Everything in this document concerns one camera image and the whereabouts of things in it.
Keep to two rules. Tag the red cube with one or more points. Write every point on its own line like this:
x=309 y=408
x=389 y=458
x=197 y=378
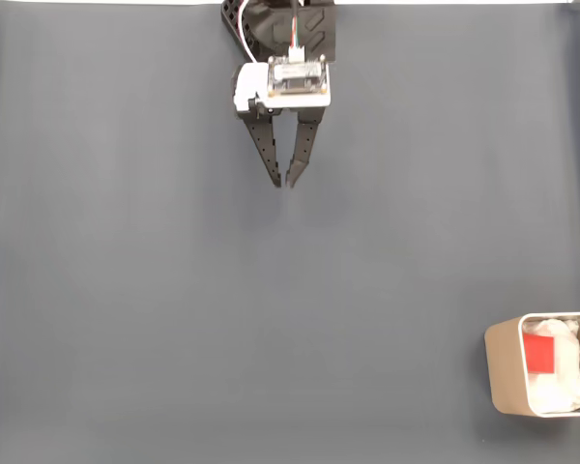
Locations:
x=539 y=354

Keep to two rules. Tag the beige rounded box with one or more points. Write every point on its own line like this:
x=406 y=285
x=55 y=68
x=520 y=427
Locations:
x=503 y=372

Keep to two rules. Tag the dark blue-grey mat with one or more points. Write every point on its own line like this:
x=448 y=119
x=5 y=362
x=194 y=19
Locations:
x=270 y=290

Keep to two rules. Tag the white crumpled cloth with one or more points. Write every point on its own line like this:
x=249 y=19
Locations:
x=568 y=382

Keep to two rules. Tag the white camera board mount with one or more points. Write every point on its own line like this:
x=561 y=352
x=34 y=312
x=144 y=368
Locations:
x=295 y=84

